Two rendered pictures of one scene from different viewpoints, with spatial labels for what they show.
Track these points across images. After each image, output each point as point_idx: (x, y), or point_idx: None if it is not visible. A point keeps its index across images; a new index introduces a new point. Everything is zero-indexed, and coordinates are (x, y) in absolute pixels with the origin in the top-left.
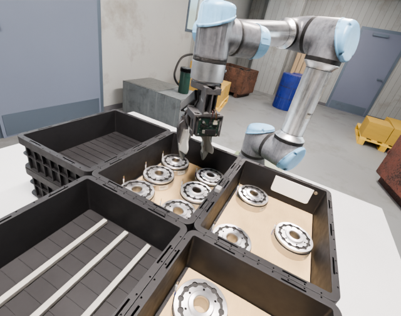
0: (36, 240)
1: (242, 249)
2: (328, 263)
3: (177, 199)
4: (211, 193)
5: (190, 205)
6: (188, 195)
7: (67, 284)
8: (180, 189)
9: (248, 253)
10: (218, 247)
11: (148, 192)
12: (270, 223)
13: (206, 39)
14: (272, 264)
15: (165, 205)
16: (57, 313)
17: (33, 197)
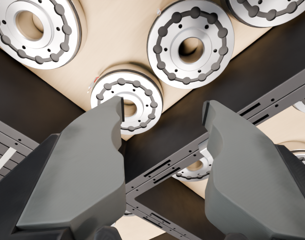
0: None
1: (174, 225)
2: None
3: (144, 38)
4: (187, 149)
5: (155, 95)
6: (164, 62)
7: (3, 159)
8: (149, 35)
9: (178, 229)
10: (146, 221)
11: (64, 41)
12: (295, 129)
13: None
14: (197, 238)
15: (102, 88)
16: (10, 169)
17: None
